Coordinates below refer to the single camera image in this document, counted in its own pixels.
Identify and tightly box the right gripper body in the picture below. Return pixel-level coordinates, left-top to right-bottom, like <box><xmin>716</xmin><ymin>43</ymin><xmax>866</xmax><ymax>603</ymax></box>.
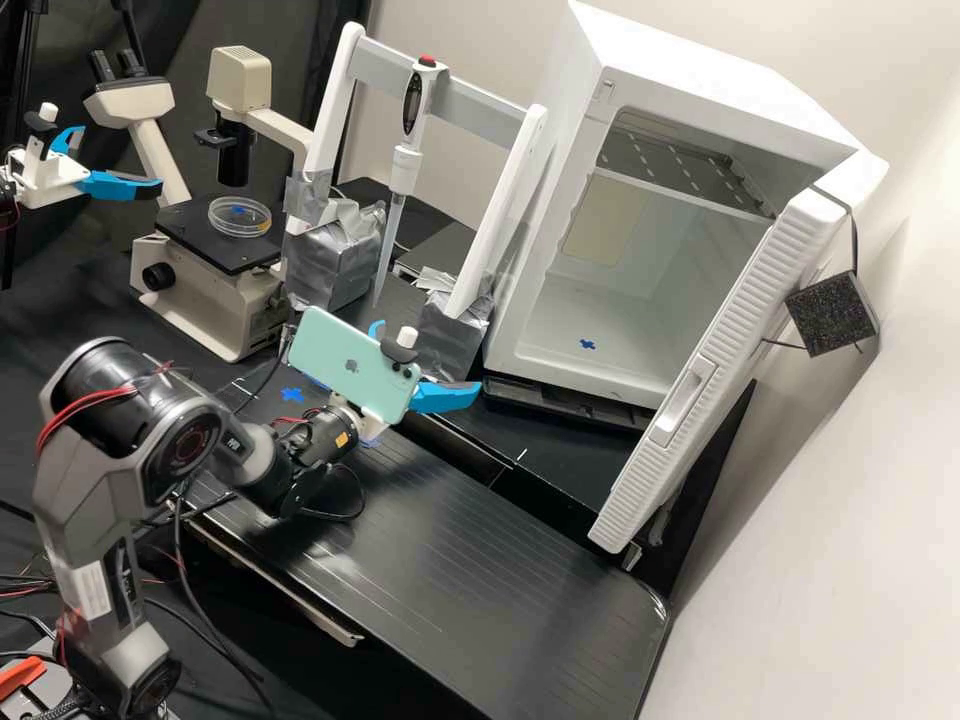
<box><xmin>337</xmin><ymin>400</ymin><xmax>392</xmax><ymax>449</ymax></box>

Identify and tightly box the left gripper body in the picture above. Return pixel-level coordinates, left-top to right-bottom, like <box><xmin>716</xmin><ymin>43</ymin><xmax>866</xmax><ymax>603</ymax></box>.
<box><xmin>13</xmin><ymin>145</ymin><xmax>92</xmax><ymax>211</ymax></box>

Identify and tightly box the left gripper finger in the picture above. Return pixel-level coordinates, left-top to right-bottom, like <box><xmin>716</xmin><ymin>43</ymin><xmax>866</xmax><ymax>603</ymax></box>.
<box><xmin>50</xmin><ymin>124</ymin><xmax>89</xmax><ymax>163</ymax></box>
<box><xmin>80</xmin><ymin>169</ymin><xmax>165</xmax><ymax>204</ymax></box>

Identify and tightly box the petri dish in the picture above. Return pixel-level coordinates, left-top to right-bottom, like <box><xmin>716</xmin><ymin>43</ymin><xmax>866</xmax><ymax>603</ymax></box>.
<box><xmin>207</xmin><ymin>195</ymin><xmax>274</xmax><ymax>241</ymax></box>

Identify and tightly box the left phone holder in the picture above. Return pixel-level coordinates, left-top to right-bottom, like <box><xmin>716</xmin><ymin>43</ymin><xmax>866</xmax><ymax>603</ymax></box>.
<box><xmin>22</xmin><ymin>101</ymin><xmax>61</xmax><ymax>165</ymax></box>

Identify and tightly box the black tray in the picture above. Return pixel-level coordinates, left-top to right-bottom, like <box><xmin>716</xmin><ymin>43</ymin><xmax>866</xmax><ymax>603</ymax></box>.
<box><xmin>391</xmin><ymin>219</ymin><xmax>482</xmax><ymax>283</ymax></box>

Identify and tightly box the cream microscope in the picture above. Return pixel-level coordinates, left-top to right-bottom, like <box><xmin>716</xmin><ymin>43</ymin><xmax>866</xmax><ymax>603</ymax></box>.
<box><xmin>82</xmin><ymin>44</ymin><xmax>316</xmax><ymax>365</ymax></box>

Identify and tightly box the pipette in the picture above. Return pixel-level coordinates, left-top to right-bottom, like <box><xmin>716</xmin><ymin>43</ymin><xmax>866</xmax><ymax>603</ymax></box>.
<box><xmin>371</xmin><ymin>55</ymin><xmax>441</xmax><ymax>310</ymax></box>

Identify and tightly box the white incubator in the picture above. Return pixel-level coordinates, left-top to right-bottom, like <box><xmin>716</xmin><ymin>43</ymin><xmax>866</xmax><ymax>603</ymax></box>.
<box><xmin>482</xmin><ymin>0</ymin><xmax>862</xmax><ymax>412</ymax></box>

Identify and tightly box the white pipette stand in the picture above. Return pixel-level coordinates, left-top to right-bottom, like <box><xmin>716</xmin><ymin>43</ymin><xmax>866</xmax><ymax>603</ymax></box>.
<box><xmin>282</xmin><ymin>20</ymin><xmax>558</xmax><ymax>381</ymax></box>

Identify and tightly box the incubator door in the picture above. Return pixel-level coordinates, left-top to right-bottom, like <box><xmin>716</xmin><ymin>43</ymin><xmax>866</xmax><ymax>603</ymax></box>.
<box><xmin>587</xmin><ymin>146</ymin><xmax>891</xmax><ymax>557</ymax></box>

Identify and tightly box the orange clamp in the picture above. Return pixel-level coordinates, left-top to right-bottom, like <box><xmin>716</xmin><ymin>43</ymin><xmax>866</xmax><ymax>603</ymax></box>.
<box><xmin>0</xmin><ymin>654</ymin><xmax>45</xmax><ymax>703</ymax></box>

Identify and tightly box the right wrist camera phone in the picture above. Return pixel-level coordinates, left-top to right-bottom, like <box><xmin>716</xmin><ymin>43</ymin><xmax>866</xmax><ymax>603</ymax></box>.
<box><xmin>287</xmin><ymin>304</ymin><xmax>426</xmax><ymax>434</ymax></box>

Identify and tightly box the black cable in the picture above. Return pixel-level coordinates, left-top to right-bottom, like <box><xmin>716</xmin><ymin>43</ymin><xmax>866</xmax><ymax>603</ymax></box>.
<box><xmin>214</xmin><ymin>341</ymin><xmax>298</xmax><ymax>414</ymax></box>

